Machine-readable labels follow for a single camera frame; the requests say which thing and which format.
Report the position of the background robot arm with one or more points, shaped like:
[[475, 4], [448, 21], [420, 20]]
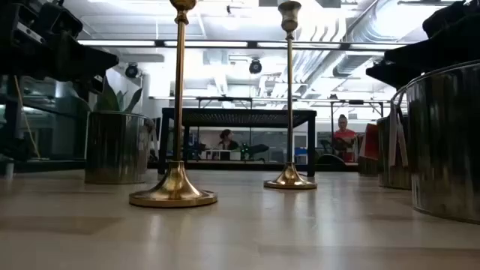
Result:
[[255, 149]]

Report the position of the black round ceiling lamp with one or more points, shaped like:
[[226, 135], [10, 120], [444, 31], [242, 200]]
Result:
[[131, 70], [255, 66]]

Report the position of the tall brass candlestick holder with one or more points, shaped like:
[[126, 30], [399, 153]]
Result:
[[289, 178]]

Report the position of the silver ventilation duct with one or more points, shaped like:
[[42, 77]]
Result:
[[352, 63]]

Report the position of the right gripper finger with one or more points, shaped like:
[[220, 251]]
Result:
[[393, 77], [438, 50]]

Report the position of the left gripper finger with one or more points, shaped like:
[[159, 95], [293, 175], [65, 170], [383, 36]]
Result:
[[92, 84], [86, 62]]

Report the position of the long ceiling light strip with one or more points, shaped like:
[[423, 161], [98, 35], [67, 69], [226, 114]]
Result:
[[120, 43]]

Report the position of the black metal frame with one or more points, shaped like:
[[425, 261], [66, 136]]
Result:
[[332, 123]]

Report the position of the black perforated riser shelf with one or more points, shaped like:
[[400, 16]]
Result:
[[240, 118]]

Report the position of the person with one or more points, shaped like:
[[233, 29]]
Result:
[[227, 140], [344, 137]]

